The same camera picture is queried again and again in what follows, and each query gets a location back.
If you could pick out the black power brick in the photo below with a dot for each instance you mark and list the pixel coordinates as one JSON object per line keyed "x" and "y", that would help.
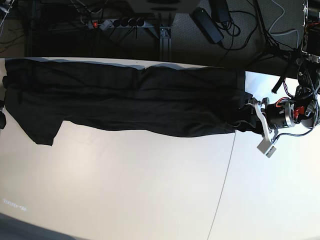
{"x": 207, "y": 26}
{"x": 220, "y": 11}

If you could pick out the grey power strip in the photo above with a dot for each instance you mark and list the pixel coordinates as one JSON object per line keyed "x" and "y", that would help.
{"x": 117, "y": 23}

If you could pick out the aluminium table frame post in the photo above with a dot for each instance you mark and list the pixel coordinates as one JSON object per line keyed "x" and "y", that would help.
{"x": 165, "y": 36}

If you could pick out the black tripod stand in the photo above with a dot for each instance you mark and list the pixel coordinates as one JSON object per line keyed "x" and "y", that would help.
{"x": 271, "y": 47}

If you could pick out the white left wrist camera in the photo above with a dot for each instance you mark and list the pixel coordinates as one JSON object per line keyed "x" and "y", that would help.
{"x": 266, "y": 148}

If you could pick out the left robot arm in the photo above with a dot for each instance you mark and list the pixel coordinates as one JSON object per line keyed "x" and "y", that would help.
{"x": 300, "y": 80}

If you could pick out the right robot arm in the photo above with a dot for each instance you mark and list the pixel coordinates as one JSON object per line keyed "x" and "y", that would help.
{"x": 5, "y": 7}

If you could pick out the dark grey T-shirt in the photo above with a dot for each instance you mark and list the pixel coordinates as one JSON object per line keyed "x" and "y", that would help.
{"x": 186, "y": 103}

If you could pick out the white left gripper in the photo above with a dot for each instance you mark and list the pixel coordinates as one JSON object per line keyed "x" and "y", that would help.
{"x": 266, "y": 119}

